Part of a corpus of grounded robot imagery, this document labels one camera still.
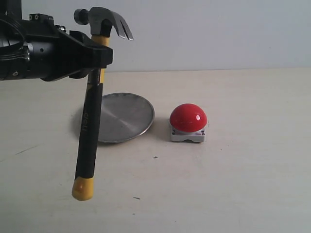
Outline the red dome push button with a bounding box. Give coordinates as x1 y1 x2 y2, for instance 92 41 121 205
169 103 208 143

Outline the round metal plate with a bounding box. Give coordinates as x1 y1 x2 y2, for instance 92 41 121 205
98 92 155 144

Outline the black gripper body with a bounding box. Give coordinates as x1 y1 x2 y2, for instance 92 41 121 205
23 20 95 82

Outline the yellow black claw hammer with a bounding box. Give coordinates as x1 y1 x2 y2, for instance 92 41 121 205
72 7 134 201

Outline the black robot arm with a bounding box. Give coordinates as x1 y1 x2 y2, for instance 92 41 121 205
0 0 113 82

